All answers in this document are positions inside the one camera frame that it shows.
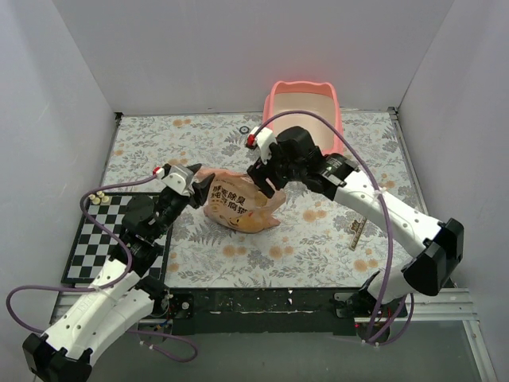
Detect orange cat litter bag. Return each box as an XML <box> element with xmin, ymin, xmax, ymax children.
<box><xmin>196</xmin><ymin>167</ymin><xmax>286</xmax><ymax>234</ymax></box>

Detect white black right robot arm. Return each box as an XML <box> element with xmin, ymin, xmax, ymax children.
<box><xmin>247</xmin><ymin>127</ymin><xmax>464</xmax><ymax>317</ymax></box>

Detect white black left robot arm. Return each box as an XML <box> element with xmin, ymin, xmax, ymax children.
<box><xmin>22</xmin><ymin>164</ymin><xmax>215</xmax><ymax>381</ymax></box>

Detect pink cat litter box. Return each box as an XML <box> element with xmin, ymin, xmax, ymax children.
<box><xmin>262</xmin><ymin>81</ymin><xmax>344</xmax><ymax>154</ymax></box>

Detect cream chess pieces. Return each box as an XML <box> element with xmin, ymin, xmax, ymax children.
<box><xmin>88</xmin><ymin>191</ymin><xmax>110</xmax><ymax>205</ymax></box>

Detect floral patterned table mat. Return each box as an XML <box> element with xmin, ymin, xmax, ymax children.
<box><xmin>104</xmin><ymin>111</ymin><xmax>422</xmax><ymax>288</ymax></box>

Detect black white chessboard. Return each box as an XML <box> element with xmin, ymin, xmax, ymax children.
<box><xmin>61</xmin><ymin>193</ymin><xmax>172</xmax><ymax>286</ymax></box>

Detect small brown label strip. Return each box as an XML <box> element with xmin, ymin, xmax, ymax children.
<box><xmin>349</xmin><ymin>218</ymin><xmax>367</xmax><ymax>251</ymax></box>

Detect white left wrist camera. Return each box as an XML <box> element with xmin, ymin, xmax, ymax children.
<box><xmin>153</xmin><ymin>163</ymin><xmax>192</xmax><ymax>197</ymax></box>

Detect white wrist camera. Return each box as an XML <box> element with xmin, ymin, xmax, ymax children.
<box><xmin>153</xmin><ymin>163</ymin><xmax>192</xmax><ymax>197</ymax></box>
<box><xmin>246</xmin><ymin>127</ymin><xmax>277</xmax><ymax>164</ymax></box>

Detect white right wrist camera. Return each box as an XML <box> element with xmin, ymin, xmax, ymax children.
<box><xmin>246</xmin><ymin>127</ymin><xmax>277</xmax><ymax>164</ymax></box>

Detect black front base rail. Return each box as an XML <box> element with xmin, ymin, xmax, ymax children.
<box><xmin>165</xmin><ymin>288</ymin><xmax>356</xmax><ymax>336</ymax></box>

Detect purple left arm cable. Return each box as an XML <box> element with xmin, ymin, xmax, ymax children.
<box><xmin>6</xmin><ymin>174</ymin><xmax>198</xmax><ymax>363</ymax></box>

